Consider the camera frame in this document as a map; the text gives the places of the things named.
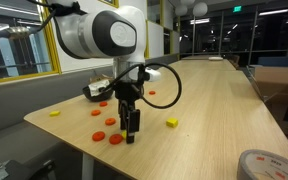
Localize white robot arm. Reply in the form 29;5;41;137
49;0;161;144

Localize round yellow block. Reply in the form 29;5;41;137
121;130;127;139

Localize grey tape roll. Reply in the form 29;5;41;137
237;149;288;180

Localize yellow square block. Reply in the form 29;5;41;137
166;118;178;128

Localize black bowl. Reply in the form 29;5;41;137
82;86;113;102

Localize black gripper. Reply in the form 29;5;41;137
113;82;141;144

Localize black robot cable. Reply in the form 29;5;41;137
98;62;183;110

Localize round orange block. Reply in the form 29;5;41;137
92;131;105;141
109;134;123;145
99;101;108;107
105;118;116;126
149;91;156;95
91;110;101;116

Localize cardboard box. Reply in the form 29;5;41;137
247;65;288;135

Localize white plate on table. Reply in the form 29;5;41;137
208;56;223;61

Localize yellow flat block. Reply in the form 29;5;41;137
49;111;61;117

